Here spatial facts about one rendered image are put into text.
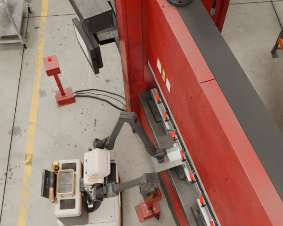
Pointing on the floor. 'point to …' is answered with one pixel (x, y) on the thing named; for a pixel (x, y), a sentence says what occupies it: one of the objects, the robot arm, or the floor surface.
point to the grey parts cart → (7, 19)
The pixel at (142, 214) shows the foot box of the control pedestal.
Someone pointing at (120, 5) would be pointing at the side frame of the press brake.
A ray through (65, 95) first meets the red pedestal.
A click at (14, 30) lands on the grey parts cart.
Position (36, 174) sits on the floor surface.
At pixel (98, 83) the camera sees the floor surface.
